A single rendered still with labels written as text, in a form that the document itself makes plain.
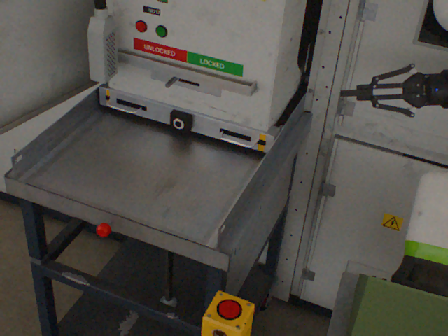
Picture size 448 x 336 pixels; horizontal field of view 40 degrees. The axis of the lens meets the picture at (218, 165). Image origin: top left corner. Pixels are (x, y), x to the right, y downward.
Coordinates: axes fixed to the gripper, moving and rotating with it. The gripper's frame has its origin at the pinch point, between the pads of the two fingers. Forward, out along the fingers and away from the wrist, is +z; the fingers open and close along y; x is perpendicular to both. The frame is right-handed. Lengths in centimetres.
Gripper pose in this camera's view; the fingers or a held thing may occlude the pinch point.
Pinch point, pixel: (356, 92)
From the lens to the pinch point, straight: 148.7
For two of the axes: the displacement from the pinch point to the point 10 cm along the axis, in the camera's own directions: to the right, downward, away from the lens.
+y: -0.4, -9.9, -1.3
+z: -10.0, 0.5, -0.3
